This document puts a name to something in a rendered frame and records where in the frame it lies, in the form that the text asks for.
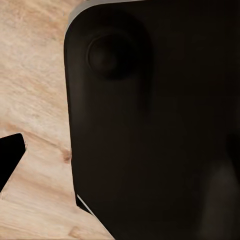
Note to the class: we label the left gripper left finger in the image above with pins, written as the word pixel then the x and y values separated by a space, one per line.
pixel 12 149

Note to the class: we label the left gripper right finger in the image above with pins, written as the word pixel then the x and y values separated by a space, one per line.
pixel 232 149

